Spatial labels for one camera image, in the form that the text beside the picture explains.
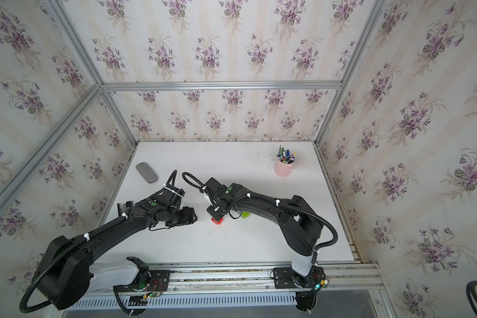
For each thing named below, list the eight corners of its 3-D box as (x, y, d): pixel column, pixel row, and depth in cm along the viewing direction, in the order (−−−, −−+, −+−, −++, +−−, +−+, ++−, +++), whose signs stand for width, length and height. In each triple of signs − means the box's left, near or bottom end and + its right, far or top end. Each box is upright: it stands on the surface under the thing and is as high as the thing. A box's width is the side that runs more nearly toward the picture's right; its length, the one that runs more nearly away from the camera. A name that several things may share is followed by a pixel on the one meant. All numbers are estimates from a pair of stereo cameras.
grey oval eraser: (136, 168, 109) (134, 165, 108) (145, 163, 112) (143, 160, 110) (150, 185, 102) (149, 182, 101) (159, 179, 105) (158, 176, 103)
